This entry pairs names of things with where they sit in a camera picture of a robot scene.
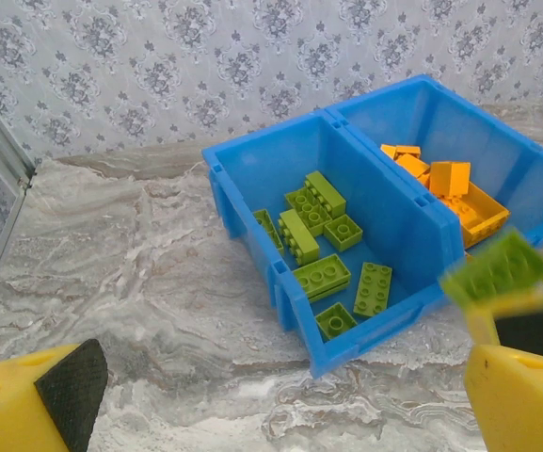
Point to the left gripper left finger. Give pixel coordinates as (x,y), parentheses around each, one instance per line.
(17,409)

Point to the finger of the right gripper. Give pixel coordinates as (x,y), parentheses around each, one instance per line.
(480,325)

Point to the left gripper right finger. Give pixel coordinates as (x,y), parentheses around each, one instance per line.
(525,405)

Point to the orange lego window frame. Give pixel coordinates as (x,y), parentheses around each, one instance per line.
(485,219)

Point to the small green lego brick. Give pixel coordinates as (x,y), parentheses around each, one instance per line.
(344,234)
(336,321)

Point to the orange lego brick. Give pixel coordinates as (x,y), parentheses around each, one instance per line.
(412,166)
(450,178)
(400,150)

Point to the blue plastic bin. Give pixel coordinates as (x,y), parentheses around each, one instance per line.
(487,141)
(393,235)

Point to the aluminium table edge rail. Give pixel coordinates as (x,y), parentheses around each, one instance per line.
(1,235)

